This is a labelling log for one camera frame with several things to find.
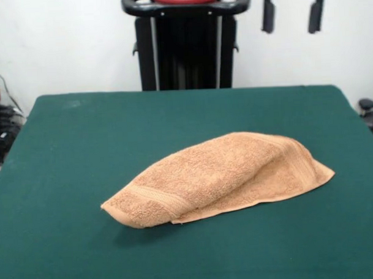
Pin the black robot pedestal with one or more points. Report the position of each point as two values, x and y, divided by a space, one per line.
186 53

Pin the black chair part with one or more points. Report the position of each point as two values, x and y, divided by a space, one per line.
371 114

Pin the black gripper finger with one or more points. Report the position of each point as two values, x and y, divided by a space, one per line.
315 18
268 14

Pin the tan terry towel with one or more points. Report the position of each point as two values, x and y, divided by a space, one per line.
212 175

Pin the dark green table cloth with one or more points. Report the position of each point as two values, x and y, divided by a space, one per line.
67 149

